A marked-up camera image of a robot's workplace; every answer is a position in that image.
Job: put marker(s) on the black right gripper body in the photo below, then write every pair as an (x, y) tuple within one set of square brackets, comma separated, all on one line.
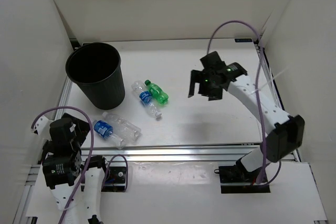
[(208, 87)]

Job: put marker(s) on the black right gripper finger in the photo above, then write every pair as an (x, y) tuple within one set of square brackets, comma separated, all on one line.
[(196, 77), (211, 60)]

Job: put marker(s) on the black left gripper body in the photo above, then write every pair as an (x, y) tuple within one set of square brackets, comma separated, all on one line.
[(82, 128)]

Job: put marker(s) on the clear bottle blue label front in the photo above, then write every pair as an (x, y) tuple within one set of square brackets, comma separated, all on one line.
[(106, 131)]

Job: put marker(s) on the clear bottle blue label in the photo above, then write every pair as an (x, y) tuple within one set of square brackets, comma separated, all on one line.
[(146, 99), (106, 131)]

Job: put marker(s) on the green plastic soda bottle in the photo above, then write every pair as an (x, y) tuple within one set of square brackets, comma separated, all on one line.
[(160, 96)]

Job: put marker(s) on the clear unlabelled plastic bottle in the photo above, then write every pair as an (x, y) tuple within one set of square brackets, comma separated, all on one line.
[(121, 127)]

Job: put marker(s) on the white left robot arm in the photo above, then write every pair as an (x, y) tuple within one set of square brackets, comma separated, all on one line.
[(74, 183)]

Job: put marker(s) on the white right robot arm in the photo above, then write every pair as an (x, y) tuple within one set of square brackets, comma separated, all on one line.
[(282, 132)]

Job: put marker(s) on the black plastic waste bin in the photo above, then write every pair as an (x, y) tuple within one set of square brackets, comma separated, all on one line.
[(96, 69)]

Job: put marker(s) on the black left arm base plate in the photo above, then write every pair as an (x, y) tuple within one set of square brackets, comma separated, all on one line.
[(117, 179)]

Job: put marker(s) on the aluminium frame rail front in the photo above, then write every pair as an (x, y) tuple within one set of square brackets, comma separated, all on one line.
[(207, 153)]

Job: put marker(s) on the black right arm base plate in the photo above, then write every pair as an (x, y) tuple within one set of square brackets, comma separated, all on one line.
[(232, 181)]

